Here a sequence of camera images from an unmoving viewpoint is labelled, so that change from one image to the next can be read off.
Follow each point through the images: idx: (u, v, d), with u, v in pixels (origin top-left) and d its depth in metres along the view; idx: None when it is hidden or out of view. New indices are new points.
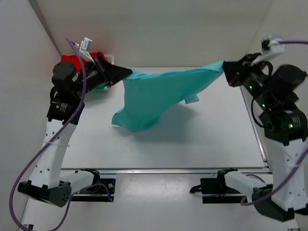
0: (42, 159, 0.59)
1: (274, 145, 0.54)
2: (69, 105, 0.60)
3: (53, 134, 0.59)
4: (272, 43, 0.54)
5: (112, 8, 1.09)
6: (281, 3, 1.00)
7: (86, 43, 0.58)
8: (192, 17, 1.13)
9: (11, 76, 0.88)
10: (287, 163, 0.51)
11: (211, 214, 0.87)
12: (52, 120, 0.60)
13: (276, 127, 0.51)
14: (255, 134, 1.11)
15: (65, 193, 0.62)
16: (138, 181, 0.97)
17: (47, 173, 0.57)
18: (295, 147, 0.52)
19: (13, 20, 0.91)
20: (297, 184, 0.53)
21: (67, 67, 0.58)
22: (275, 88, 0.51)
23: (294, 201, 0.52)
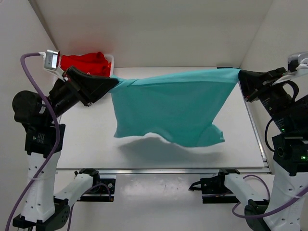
0: (31, 194, 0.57)
1: (280, 170, 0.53)
2: (46, 135, 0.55)
3: (36, 169, 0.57)
4: (300, 67, 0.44)
5: (112, 8, 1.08)
6: (281, 5, 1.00)
7: (50, 58, 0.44)
8: (192, 17, 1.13)
9: (10, 77, 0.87)
10: (289, 192, 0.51)
11: (210, 214, 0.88)
12: (32, 153, 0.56)
13: (288, 153, 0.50)
14: (255, 134, 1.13)
15: (63, 214, 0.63)
16: (138, 181, 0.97)
17: (39, 208, 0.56)
18: (301, 180, 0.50)
19: (12, 20, 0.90)
20: (292, 212, 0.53)
21: (30, 100, 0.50)
22: (300, 117, 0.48)
23: (286, 228, 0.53)
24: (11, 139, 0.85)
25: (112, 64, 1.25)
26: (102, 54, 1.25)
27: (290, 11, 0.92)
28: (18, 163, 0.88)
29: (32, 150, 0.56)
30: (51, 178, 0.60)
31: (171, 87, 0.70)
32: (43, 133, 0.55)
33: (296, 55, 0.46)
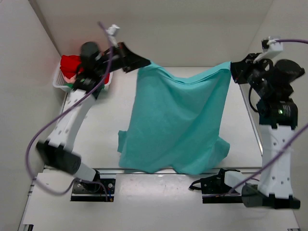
0: (63, 121, 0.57)
1: (264, 130, 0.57)
2: (94, 81, 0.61)
3: (75, 102, 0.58)
4: (270, 42, 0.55)
5: (112, 8, 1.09)
6: (281, 4, 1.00)
7: (114, 29, 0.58)
8: (192, 17, 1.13)
9: (10, 77, 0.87)
10: (273, 147, 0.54)
11: (211, 214, 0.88)
12: (75, 91, 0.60)
13: (268, 113, 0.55)
14: (255, 134, 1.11)
15: (75, 165, 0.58)
16: (138, 181, 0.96)
17: (66, 136, 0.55)
18: (283, 135, 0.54)
19: (12, 20, 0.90)
20: (281, 171, 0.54)
21: (93, 46, 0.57)
22: (275, 79, 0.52)
23: (277, 187, 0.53)
24: (10, 139, 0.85)
25: None
26: None
27: (290, 11, 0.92)
28: (18, 162, 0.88)
29: (77, 88, 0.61)
30: (80, 123, 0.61)
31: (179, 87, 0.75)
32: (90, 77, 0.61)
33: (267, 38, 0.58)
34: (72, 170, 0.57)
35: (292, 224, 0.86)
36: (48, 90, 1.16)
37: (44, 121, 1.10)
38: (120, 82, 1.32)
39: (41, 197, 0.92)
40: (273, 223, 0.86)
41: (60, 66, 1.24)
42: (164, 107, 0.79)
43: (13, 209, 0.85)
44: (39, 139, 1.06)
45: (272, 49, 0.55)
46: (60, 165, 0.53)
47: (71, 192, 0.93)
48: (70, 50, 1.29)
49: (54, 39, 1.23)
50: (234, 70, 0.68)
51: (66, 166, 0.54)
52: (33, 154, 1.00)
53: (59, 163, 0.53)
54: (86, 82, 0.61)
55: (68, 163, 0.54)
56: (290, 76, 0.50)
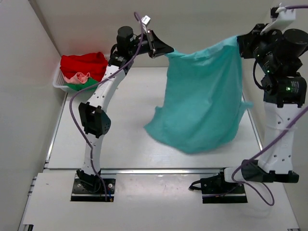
0: (100, 88, 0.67)
1: (270, 106, 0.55)
2: (125, 59, 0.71)
3: (110, 74, 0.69)
4: (279, 9, 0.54)
5: (112, 8, 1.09)
6: (281, 4, 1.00)
7: (147, 19, 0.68)
8: (192, 17, 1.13)
9: (10, 78, 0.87)
10: (277, 124, 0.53)
11: (211, 214, 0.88)
12: (111, 65, 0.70)
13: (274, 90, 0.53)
14: (255, 134, 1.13)
15: (107, 125, 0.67)
16: (138, 181, 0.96)
17: (103, 99, 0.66)
18: (289, 111, 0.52)
19: (12, 20, 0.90)
20: (285, 147, 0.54)
21: (128, 30, 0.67)
22: (282, 51, 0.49)
23: (277, 164, 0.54)
24: (10, 139, 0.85)
25: None
26: (102, 54, 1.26)
27: None
28: (17, 163, 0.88)
29: (112, 64, 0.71)
30: (113, 91, 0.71)
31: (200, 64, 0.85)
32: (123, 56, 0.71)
33: (278, 6, 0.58)
34: (104, 129, 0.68)
35: (292, 223, 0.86)
36: (48, 90, 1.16)
37: (44, 121, 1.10)
38: (120, 82, 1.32)
39: (41, 197, 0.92)
40: (273, 223, 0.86)
41: (60, 66, 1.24)
42: (191, 89, 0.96)
43: (13, 209, 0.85)
44: (39, 139, 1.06)
45: (281, 18, 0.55)
46: (96, 122, 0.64)
47: (71, 192, 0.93)
48: (70, 49, 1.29)
49: (54, 39, 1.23)
50: (241, 42, 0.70)
51: (100, 123, 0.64)
52: (33, 154, 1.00)
53: (96, 122, 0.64)
54: (119, 60, 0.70)
55: (103, 121, 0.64)
56: (299, 48, 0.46)
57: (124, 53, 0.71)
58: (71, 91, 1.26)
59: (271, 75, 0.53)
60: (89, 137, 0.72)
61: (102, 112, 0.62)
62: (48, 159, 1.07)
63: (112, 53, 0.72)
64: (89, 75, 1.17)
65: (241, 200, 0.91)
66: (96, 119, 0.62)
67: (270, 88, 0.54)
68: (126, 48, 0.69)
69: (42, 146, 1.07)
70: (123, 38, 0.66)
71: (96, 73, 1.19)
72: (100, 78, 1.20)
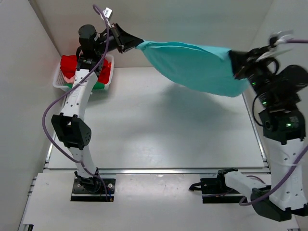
0: (72, 96, 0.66)
1: (275, 145, 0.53)
2: (94, 59, 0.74)
3: (81, 79, 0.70)
4: (279, 42, 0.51)
5: (112, 8, 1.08)
6: (281, 4, 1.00)
7: (108, 12, 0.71)
8: (192, 17, 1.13)
9: (10, 78, 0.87)
10: (285, 160, 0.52)
11: (211, 214, 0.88)
12: (80, 70, 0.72)
13: (275, 127, 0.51)
14: (255, 133, 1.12)
15: (86, 134, 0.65)
16: (138, 181, 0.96)
17: (78, 107, 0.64)
18: (293, 147, 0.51)
19: (12, 20, 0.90)
20: (295, 183, 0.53)
21: (89, 29, 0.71)
22: (280, 88, 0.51)
23: (291, 200, 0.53)
24: (10, 139, 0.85)
25: (112, 64, 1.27)
26: None
27: (290, 11, 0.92)
28: (17, 162, 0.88)
29: (82, 67, 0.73)
30: (86, 97, 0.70)
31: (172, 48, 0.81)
32: (91, 58, 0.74)
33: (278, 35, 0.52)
34: (85, 140, 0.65)
35: (292, 223, 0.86)
36: (48, 90, 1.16)
37: (44, 121, 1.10)
38: (120, 81, 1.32)
39: (41, 197, 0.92)
40: (273, 223, 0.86)
41: (60, 66, 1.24)
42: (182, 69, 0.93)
43: (13, 209, 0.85)
44: (40, 139, 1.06)
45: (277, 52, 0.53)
46: (75, 133, 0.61)
47: (71, 192, 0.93)
48: (70, 50, 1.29)
49: (54, 39, 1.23)
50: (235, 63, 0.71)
51: (79, 134, 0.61)
52: (33, 154, 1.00)
53: (75, 133, 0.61)
54: (88, 62, 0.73)
55: (82, 132, 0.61)
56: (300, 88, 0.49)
57: (91, 54, 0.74)
58: None
59: (269, 113, 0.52)
60: (73, 150, 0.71)
61: (79, 121, 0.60)
62: (48, 159, 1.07)
63: (80, 58, 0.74)
64: None
65: (241, 200, 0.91)
66: (74, 129, 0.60)
67: (269, 124, 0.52)
68: (93, 48, 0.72)
69: (42, 146, 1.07)
70: (86, 39, 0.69)
71: None
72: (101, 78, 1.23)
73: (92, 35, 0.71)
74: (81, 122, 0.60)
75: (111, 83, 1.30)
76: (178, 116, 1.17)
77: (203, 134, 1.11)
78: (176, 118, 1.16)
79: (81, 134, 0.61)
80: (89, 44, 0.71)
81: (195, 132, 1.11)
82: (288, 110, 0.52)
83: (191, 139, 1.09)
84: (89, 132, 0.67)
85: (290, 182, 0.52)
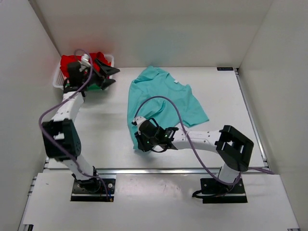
0: (63, 106, 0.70)
1: (178, 142, 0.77)
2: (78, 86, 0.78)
3: (69, 97, 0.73)
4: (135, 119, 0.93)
5: (112, 8, 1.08)
6: (281, 3, 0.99)
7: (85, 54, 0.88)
8: (192, 17, 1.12)
9: (9, 78, 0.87)
10: (184, 140, 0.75)
11: (210, 214, 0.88)
12: (67, 93, 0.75)
13: (169, 144, 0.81)
14: (255, 134, 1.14)
15: (77, 144, 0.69)
16: (138, 181, 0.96)
17: (69, 114, 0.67)
18: (178, 133, 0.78)
19: (12, 20, 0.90)
20: (199, 135, 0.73)
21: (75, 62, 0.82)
22: (147, 130, 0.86)
23: (211, 138, 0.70)
24: (9, 140, 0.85)
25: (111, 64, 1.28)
26: (102, 54, 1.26)
27: (289, 11, 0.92)
28: (17, 162, 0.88)
29: (68, 91, 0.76)
30: (75, 111, 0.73)
31: (142, 85, 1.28)
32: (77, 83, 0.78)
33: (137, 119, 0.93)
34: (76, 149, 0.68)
35: (292, 223, 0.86)
36: (49, 90, 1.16)
37: (44, 121, 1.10)
38: (120, 81, 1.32)
39: (41, 197, 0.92)
40: (272, 223, 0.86)
41: (60, 66, 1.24)
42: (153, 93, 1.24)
43: (13, 209, 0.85)
44: (40, 139, 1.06)
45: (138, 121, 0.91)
46: (66, 139, 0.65)
47: (71, 192, 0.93)
48: (70, 49, 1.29)
49: (54, 39, 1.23)
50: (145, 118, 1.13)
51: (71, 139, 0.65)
52: (33, 154, 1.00)
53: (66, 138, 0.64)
54: (73, 87, 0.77)
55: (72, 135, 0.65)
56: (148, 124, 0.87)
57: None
58: None
59: (159, 140, 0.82)
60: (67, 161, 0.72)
61: (70, 123, 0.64)
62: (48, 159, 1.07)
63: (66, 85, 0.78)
64: None
65: (241, 200, 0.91)
66: (66, 131, 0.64)
67: (167, 145, 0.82)
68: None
69: (42, 146, 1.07)
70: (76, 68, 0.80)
71: None
72: None
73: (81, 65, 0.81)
74: (72, 124, 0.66)
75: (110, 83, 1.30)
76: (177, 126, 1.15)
77: None
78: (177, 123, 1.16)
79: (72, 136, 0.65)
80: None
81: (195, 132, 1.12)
82: (163, 132, 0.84)
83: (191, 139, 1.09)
84: (78, 143, 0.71)
85: (198, 138, 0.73)
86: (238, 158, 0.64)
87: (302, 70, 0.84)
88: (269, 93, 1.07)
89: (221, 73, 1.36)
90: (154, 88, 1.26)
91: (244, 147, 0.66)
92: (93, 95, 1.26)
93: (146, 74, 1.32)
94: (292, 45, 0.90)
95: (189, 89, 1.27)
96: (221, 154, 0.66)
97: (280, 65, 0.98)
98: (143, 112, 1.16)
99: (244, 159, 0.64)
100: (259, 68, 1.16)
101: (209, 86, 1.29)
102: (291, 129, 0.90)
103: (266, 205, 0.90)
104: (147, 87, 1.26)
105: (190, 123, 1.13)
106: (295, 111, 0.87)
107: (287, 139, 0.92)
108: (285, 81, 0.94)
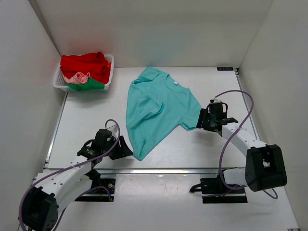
0: (60, 175, 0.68)
1: (224, 131, 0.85)
2: (95, 152, 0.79)
3: (77, 163, 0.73)
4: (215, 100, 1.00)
5: (111, 8, 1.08)
6: (281, 3, 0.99)
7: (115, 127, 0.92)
8: (192, 17, 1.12)
9: (9, 77, 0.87)
10: (231, 130, 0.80)
11: (210, 214, 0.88)
12: (79, 155, 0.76)
13: (218, 127, 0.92)
14: (255, 133, 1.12)
15: (49, 223, 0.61)
16: (138, 181, 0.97)
17: (59, 187, 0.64)
18: (232, 124, 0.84)
19: (11, 20, 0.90)
20: (247, 135, 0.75)
21: (106, 130, 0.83)
22: (216, 110, 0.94)
23: (252, 142, 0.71)
24: (9, 140, 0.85)
25: (111, 64, 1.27)
26: (102, 54, 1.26)
27: (290, 11, 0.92)
28: (17, 162, 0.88)
29: (82, 154, 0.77)
30: (73, 182, 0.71)
31: (141, 87, 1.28)
32: (94, 150, 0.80)
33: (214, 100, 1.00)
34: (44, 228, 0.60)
35: (292, 223, 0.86)
36: (49, 90, 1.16)
37: (44, 121, 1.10)
38: (120, 81, 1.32)
39: None
40: (272, 223, 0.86)
41: (60, 65, 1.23)
42: (153, 95, 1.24)
43: (13, 209, 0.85)
44: (39, 139, 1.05)
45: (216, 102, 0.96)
46: (39, 216, 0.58)
47: None
48: (70, 49, 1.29)
49: (54, 38, 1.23)
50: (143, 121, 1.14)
51: (43, 219, 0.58)
52: (33, 154, 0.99)
53: (40, 215, 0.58)
54: (90, 152, 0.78)
55: (47, 215, 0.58)
56: (220, 107, 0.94)
57: (96, 149, 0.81)
58: (71, 91, 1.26)
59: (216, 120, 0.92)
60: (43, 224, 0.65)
61: (50, 204, 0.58)
62: (48, 159, 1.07)
63: (85, 147, 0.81)
64: (89, 75, 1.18)
65: (241, 200, 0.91)
66: (42, 209, 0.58)
67: (216, 127, 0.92)
68: (101, 143, 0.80)
69: (42, 146, 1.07)
70: (101, 132, 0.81)
71: (96, 74, 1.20)
72: (100, 78, 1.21)
73: (108, 134, 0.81)
74: (53, 204, 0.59)
75: (110, 83, 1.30)
76: (178, 127, 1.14)
77: (203, 134, 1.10)
78: (176, 127, 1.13)
79: (46, 216, 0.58)
80: (100, 140, 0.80)
81: (195, 131, 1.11)
82: (222, 117, 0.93)
83: (191, 140, 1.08)
84: (53, 221, 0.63)
85: (242, 136, 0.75)
86: (259, 169, 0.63)
87: (302, 70, 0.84)
88: (269, 93, 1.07)
89: (221, 73, 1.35)
90: (154, 90, 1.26)
91: (274, 175, 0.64)
92: (93, 95, 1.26)
93: (146, 74, 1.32)
94: (293, 45, 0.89)
95: (189, 91, 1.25)
96: (248, 158, 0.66)
97: (280, 65, 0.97)
98: (142, 113, 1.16)
99: (263, 178, 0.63)
100: (260, 68, 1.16)
101: (210, 87, 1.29)
102: (290, 129, 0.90)
103: (266, 206, 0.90)
104: (147, 89, 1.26)
105: (189, 126, 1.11)
106: (296, 110, 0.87)
107: (287, 139, 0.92)
108: (285, 81, 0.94)
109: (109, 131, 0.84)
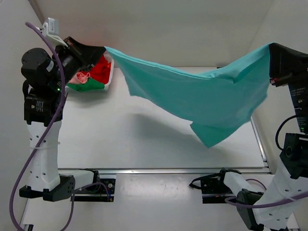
0: (35, 165, 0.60)
1: (282, 169, 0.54)
2: (45, 100, 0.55)
3: (38, 137, 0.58)
4: None
5: (112, 8, 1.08)
6: (281, 4, 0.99)
7: (52, 24, 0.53)
8: (191, 17, 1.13)
9: (9, 77, 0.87)
10: (286, 194, 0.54)
11: (210, 214, 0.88)
12: (32, 122, 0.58)
13: (295, 158, 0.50)
14: (255, 134, 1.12)
15: (69, 186, 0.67)
16: (138, 181, 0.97)
17: (45, 177, 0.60)
18: (303, 186, 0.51)
19: (12, 20, 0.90)
20: (283, 212, 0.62)
21: (39, 55, 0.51)
22: None
23: (269, 223, 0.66)
24: (10, 140, 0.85)
25: (112, 64, 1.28)
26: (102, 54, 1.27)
27: (290, 11, 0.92)
28: (17, 162, 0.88)
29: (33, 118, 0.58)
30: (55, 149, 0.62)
31: None
32: (42, 97, 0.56)
33: None
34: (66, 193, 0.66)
35: (292, 223, 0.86)
36: None
37: None
38: (120, 81, 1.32)
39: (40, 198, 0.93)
40: None
41: None
42: None
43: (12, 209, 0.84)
44: None
45: None
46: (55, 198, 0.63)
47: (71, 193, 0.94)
48: None
49: None
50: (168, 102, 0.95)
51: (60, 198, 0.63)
52: None
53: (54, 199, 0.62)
54: (36, 105, 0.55)
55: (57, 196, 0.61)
56: None
57: (45, 91, 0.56)
58: (70, 91, 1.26)
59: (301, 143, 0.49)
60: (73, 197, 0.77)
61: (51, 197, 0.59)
62: None
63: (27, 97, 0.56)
64: (89, 75, 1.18)
65: None
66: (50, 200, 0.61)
67: (291, 153, 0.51)
68: (45, 82, 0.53)
69: None
70: (33, 70, 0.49)
71: (96, 73, 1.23)
72: (100, 78, 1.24)
73: (42, 64, 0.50)
74: (52, 195, 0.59)
75: (111, 83, 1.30)
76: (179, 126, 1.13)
77: None
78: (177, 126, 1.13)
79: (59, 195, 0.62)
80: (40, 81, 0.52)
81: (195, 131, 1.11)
82: None
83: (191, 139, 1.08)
84: (71, 182, 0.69)
85: (274, 212, 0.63)
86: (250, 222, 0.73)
87: None
88: (269, 93, 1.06)
89: None
90: None
91: None
92: (93, 95, 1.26)
93: None
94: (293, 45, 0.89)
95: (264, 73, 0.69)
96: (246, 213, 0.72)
97: None
98: None
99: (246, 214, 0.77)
100: None
101: None
102: (289, 128, 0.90)
103: None
104: None
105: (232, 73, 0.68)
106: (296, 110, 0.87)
107: None
108: None
109: (40, 50, 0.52)
